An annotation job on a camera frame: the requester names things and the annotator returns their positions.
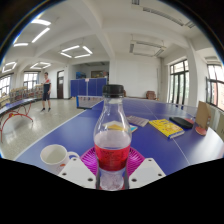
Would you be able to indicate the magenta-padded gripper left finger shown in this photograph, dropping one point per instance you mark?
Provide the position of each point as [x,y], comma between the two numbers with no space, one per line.
[78,171]

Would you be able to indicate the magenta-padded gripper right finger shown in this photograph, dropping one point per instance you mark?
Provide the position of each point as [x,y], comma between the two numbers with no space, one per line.
[146,171]

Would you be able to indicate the clear bottle with red label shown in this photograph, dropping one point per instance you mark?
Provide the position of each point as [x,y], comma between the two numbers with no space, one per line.
[112,156]

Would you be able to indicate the white mug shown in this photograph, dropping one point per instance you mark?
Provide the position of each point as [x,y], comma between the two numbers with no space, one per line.
[55,157]

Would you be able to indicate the grey booklet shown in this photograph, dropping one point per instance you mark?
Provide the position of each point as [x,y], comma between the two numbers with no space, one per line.
[138,121]

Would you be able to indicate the red table tennis paddle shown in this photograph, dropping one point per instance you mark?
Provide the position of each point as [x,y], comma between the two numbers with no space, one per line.
[190,120]
[201,130]

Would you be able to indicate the table tennis net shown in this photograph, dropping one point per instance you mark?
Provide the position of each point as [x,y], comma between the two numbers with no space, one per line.
[88,101]

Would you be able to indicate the brown armchair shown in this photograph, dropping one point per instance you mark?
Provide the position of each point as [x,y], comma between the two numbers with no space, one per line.
[151,95]

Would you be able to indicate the blue partition barriers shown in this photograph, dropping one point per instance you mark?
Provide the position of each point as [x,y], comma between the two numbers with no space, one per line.
[88,87]

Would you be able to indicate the beige cabinet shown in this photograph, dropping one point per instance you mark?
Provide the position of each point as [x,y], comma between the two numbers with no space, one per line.
[218,123]

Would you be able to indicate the person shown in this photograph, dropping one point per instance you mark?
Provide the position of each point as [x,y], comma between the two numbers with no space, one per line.
[46,90]

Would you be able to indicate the dark wooden door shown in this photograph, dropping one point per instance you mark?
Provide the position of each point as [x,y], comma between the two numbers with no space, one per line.
[60,85]

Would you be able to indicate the tall dark-framed window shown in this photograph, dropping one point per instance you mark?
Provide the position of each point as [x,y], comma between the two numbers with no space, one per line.
[179,83]

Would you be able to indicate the colourful shelf unit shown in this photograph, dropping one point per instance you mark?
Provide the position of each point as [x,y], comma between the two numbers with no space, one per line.
[25,93]

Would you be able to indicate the small bright window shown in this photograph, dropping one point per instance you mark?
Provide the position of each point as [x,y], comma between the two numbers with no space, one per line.
[30,81]

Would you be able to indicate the wide dark-framed window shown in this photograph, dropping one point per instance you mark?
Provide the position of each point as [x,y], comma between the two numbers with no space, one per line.
[216,86]

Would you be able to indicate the ceiling air conditioner unit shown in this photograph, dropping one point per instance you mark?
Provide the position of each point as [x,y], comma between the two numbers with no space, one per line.
[146,48]

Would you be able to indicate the ceiling lights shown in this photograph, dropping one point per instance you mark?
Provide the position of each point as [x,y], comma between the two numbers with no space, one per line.
[75,48]

